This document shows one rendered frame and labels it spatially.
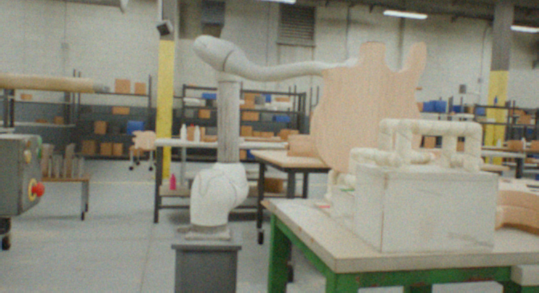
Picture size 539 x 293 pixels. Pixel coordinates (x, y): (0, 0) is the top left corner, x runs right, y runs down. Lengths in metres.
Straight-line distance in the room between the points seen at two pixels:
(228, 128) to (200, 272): 0.63
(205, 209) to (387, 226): 0.93
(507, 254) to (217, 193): 1.04
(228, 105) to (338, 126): 0.75
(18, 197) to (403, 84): 1.11
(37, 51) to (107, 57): 1.75
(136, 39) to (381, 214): 11.51
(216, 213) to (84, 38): 10.92
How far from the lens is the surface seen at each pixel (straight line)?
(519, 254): 1.08
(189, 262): 1.67
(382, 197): 0.87
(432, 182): 0.92
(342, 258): 0.84
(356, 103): 1.22
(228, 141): 1.83
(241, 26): 12.38
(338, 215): 1.10
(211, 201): 1.64
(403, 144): 0.89
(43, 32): 12.59
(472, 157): 0.98
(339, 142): 1.21
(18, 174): 1.20
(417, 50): 1.32
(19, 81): 0.97
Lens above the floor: 1.19
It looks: 3 degrees down
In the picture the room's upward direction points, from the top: 3 degrees clockwise
